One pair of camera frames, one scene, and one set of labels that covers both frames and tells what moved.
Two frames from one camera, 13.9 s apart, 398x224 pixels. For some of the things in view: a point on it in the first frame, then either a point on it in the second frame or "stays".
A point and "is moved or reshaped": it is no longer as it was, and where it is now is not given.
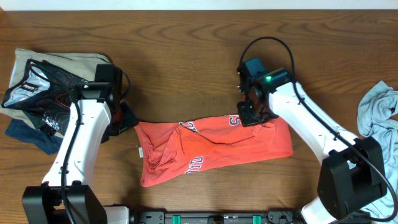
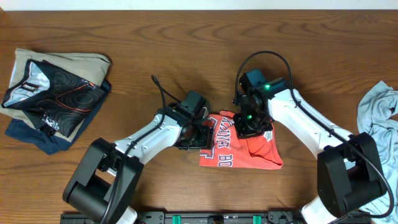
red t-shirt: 170,149 is moved or reshaped
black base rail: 216,217 stays
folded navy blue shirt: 49,144 stays
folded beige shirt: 82,65 stays
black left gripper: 130,119 to 207,140
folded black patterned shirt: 44,93 stays
